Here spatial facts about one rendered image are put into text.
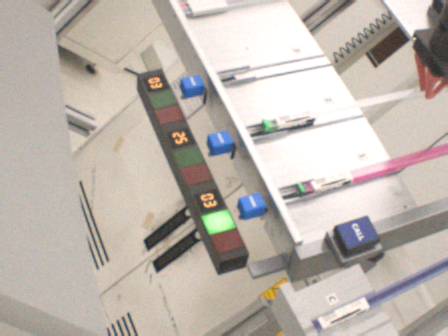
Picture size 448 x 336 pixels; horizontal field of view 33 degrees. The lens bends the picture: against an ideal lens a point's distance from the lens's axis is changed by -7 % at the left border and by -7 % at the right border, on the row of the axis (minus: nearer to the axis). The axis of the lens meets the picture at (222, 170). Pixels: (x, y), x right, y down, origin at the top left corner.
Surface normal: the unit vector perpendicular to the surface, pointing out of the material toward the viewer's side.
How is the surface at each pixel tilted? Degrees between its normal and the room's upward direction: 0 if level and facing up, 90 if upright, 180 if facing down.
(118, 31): 90
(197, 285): 90
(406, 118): 90
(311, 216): 46
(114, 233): 90
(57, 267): 0
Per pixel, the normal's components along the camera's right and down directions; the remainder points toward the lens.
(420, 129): -0.57, -0.28
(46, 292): 0.73, -0.59
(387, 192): 0.10, -0.61
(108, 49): 0.36, 0.76
